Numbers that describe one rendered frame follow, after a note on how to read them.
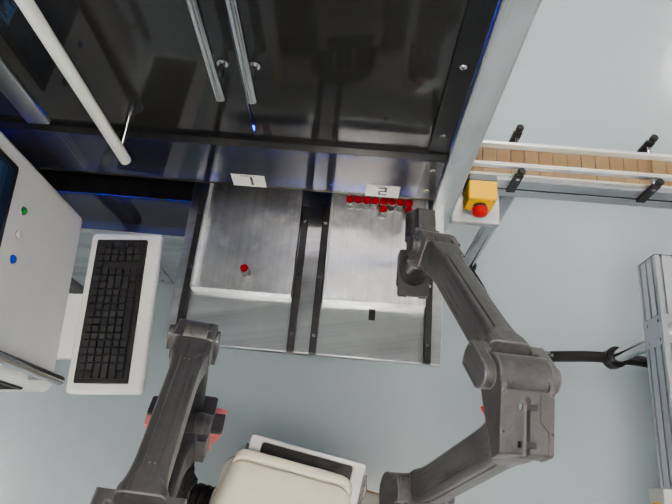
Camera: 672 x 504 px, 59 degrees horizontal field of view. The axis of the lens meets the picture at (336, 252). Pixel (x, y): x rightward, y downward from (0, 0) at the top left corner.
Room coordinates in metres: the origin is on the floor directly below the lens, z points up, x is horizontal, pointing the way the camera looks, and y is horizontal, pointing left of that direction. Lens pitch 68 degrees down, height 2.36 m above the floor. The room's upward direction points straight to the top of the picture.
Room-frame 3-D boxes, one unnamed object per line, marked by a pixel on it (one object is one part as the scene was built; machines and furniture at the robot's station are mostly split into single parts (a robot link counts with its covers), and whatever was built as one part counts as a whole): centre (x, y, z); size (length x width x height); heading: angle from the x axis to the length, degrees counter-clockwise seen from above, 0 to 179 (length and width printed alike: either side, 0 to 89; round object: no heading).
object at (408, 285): (0.43, -0.16, 1.19); 0.10 x 0.07 x 0.07; 175
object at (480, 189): (0.71, -0.37, 0.99); 0.08 x 0.07 x 0.07; 175
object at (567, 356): (0.47, -1.06, 0.07); 0.50 x 0.08 x 0.14; 85
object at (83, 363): (0.46, 0.60, 0.82); 0.40 x 0.14 x 0.02; 179
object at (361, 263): (0.61, -0.11, 0.90); 0.34 x 0.26 x 0.04; 176
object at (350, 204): (0.72, -0.12, 0.90); 0.18 x 0.02 x 0.05; 86
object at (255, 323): (0.56, 0.07, 0.87); 0.70 x 0.48 x 0.02; 85
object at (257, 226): (0.64, 0.23, 0.90); 0.34 x 0.26 x 0.04; 175
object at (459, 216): (0.75, -0.39, 0.87); 0.14 x 0.13 x 0.02; 175
